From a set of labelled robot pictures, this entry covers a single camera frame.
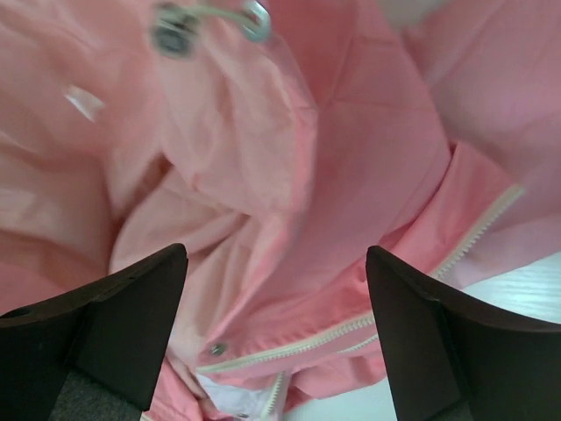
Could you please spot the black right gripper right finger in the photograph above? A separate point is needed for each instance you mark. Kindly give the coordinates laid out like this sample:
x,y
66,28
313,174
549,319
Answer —
x,y
450,356

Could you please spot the pink zip-up jacket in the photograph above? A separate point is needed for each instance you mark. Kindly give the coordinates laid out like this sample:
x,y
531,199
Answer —
x,y
291,137

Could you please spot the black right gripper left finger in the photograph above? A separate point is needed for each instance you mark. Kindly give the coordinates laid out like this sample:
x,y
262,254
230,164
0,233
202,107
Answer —
x,y
94,353

